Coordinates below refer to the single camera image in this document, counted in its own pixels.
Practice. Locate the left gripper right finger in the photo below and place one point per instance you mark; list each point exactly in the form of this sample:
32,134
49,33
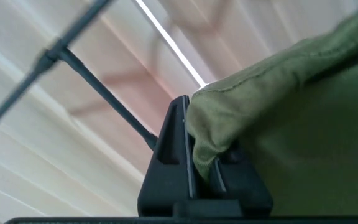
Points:
241,186

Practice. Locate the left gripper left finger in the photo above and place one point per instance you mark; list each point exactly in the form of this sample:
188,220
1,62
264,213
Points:
166,186

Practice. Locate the green printed shirt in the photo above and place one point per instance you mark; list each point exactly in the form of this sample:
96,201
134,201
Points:
291,124

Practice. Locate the black clothes rack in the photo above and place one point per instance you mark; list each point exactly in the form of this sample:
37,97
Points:
104,90

